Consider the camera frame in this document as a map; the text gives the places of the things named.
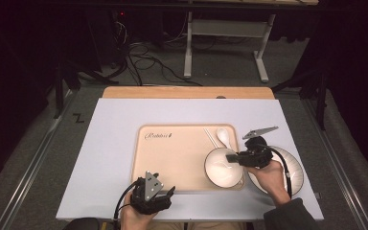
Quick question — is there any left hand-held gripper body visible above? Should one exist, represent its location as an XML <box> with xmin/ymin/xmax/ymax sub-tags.
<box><xmin>129</xmin><ymin>171</ymin><xmax>173</xmax><ymax>216</ymax></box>

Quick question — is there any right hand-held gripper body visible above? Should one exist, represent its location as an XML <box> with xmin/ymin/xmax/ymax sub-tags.
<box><xmin>238</xmin><ymin>126</ymin><xmax>280</xmax><ymax>170</ymax></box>

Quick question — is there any white bowl with dark rim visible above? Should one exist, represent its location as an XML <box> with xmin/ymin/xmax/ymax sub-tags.
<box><xmin>203</xmin><ymin>147</ymin><xmax>246</xmax><ymax>190</ymax></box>

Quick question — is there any white ceramic spoon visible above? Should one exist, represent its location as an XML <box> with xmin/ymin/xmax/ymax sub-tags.
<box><xmin>216</xmin><ymin>127</ymin><xmax>233</xmax><ymax>150</ymax></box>

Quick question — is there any beige tray with rabbit print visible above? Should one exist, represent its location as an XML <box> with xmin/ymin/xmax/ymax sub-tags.
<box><xmin>129</xmin><ymin>123</ymin><xmax>245</xmax><ymax>193</ymax></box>

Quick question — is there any white plate with dark rim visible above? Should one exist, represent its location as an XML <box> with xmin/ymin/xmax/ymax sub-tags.
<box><xmin>247</xmin><ymin>146</ymin><xmax>305</xmax><ymax>196</ymax></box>

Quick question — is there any person's left hand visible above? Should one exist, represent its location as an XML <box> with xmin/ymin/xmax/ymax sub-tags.
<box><xmin>120</xmin><ymin>193</ymin><xmax>158</xmax><ymax>230</ymax></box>

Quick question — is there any person's right hand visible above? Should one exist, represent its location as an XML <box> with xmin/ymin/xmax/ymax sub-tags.
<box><xmin>246</xmin><ymin>159</ymin><xmax>292</xmax><ymax>209</ymax></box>

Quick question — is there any black rounded object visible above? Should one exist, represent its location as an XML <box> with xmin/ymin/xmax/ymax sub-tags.
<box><xmin>61</xmin><ymin>218</ymin><xmax>102</xmax><ymax>230</ymax></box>

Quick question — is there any black metal stand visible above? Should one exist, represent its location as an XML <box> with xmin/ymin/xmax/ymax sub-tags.
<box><xmin>53</xmin><ymin>60</ymin><xmax>120</xmax><ymax>119</ymax></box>
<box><xmin>271</xmin><ymin>70</ymin><xmax>330</xmax><ymax>130</ymax></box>

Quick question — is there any dark device with red light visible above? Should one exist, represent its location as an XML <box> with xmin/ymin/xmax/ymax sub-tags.
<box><xmin>85</xmin><ymin>9</ymin><xmax>167</xmax><ymax>73</ymax></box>

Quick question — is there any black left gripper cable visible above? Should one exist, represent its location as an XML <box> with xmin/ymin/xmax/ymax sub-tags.
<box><xmin>113</xmin><ymin>180</ymin><xmax>140</xmax><ymax>230</ymax></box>

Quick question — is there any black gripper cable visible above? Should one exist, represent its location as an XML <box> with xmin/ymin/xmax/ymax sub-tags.
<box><xmin>113</xmin><ymin>180</ymin><xmax>140</xmax><ymax>230</ymax></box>
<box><xmin>258</xmin><ymin>143</ymin><xmax>293</xmax><ymax>197</ymax></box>

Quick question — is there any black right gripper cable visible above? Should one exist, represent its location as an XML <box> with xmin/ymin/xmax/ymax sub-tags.
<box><xmin>258</xmin><ymin>143</ymin><xmax>293</xmax><ymax>197</ymax></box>

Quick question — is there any aluminium floor rail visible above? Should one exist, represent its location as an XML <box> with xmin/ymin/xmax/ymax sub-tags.
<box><xmin>300</xmin><ymin>95</ymin><xmax>368</xmax><ymax>230</ymax></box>
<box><xmin>0</xmin><ymin>89</ymin><xmax>78</xmax><ymax>230</ymax></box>

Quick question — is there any white metal desk frame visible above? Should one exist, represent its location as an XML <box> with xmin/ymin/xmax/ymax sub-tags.
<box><xmin>183</xmin><ymin>11</ymin><xmax>277</xmax><ymax>83</ymax></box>

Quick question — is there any tangle of black floor cables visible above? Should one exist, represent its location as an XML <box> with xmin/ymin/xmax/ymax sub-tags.
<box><xmin>111</xmin><ymin>18</ymin><xmax>203</xmax><ymax>87</ymax></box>

